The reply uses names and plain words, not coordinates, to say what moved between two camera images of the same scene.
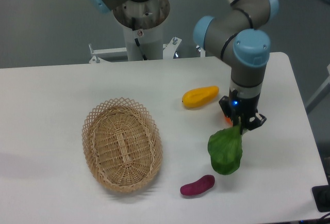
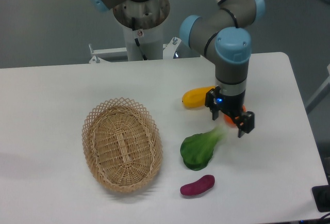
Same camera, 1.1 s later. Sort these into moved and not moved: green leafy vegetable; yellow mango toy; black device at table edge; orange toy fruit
Moved: green leafy vegetable
Not moved: yellow mango toy; black device at table edge; orange toy fruit
